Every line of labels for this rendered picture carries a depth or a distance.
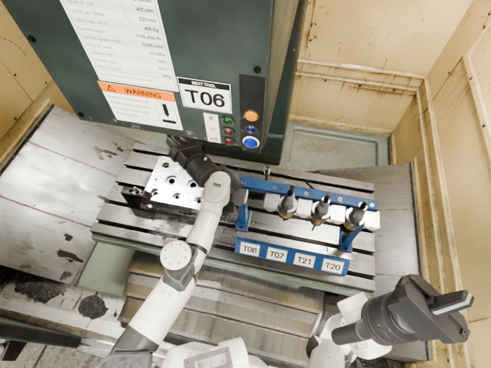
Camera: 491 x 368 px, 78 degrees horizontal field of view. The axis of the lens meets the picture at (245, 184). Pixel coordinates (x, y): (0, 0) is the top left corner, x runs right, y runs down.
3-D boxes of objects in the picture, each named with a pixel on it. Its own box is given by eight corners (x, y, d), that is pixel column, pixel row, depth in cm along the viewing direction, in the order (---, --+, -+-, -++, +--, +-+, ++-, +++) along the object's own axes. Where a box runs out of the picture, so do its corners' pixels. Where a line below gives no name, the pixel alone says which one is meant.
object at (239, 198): (245, 207, 101) (245, 206, 100) (229, 204, 101) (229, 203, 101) (248, 189, 104) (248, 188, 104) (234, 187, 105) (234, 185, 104)
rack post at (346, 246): (351, 253, 124) (378, 223, 99) (338, 250, 125) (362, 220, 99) (352, 231, 129) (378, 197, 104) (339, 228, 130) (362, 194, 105)
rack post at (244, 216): (247, 232, 129) (247, 198, 104) (234, 229, 130) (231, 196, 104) (251, 212, 134) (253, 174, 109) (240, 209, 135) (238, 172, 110)
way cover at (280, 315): (314, 369, 126) (322, 369, 113) (115, 320, 136) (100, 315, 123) (320, 296, 142) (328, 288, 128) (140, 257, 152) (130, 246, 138)
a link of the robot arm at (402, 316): (460, 361, 45) (405, 365, 55) (477, 315, 51) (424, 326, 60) (394, 295, 48) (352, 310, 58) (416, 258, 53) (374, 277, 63)
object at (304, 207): (310, 220, 98) (310, 218, 98) (294, 216, 99) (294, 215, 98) (313, 201, 102) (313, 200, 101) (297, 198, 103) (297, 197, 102)
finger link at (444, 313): (471, 290, 45) (439, 299, 50) (465, 305, 43) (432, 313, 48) (481, 299, 45) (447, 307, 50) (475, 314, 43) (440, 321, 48)
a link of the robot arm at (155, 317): (209, 255, 76) (153, 342, 65) (211, 271, 87) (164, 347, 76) (172, 234, 79) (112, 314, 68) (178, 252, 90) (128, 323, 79)
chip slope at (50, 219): (108, 293, 143) (83, 280, 121) (-16, 264, 150) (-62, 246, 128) (172, 149, 189) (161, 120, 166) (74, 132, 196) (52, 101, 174)
